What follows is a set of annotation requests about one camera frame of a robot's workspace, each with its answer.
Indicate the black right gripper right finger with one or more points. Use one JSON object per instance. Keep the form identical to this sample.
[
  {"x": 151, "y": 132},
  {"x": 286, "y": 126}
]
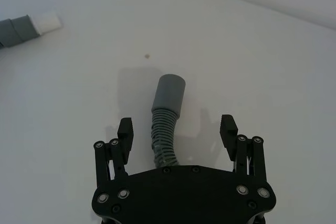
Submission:
[{"x": 229, "y": 134}]

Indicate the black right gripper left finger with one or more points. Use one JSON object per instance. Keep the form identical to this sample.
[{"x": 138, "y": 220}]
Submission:
[{"x": 125, "y": 140}]

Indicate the grey plastic pipe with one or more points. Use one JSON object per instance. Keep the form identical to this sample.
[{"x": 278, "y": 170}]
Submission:
[{"x": 18, "y": 28}]

